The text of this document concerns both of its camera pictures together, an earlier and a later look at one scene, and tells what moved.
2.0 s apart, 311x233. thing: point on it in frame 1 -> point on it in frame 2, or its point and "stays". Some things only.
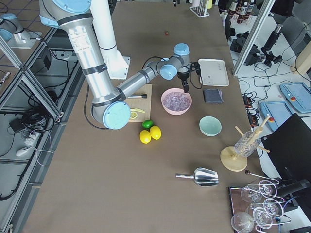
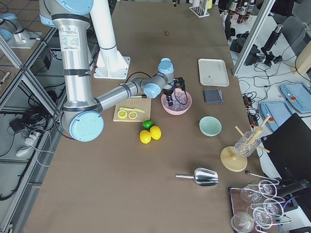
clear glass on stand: x=247 y=144 stays
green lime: x=147 y=124 stays
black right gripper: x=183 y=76 -> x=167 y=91
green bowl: x=210 y=126 stays
